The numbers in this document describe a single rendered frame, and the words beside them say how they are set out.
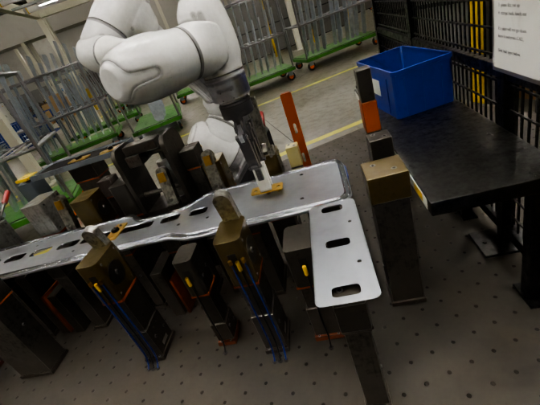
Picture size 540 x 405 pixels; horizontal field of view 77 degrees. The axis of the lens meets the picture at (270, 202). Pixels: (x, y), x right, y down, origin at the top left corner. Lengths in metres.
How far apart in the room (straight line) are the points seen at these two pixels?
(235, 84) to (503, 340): 0.75
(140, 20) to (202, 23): 0.56
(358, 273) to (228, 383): 0.47
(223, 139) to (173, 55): 0.92
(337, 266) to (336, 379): 0.31
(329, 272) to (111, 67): 0.50
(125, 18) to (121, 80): 0.62
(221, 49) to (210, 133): 0.85
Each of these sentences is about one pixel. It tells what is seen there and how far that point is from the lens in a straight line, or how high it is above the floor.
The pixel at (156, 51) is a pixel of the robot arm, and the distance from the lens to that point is 0.66.
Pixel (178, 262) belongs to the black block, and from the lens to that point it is 0.80.
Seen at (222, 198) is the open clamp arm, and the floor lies 1.11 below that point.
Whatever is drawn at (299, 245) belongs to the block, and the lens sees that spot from 0.69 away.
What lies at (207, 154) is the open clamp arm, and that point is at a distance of 1.03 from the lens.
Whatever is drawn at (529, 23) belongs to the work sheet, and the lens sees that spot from 0.77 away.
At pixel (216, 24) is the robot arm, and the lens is 0.75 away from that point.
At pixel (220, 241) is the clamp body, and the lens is 0.68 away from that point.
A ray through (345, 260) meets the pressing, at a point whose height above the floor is 1.00.
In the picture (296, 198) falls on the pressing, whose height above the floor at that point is 1.00.
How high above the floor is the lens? 1.39
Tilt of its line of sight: 28 degrees down
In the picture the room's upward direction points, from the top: 21 degrees counter-clockwise
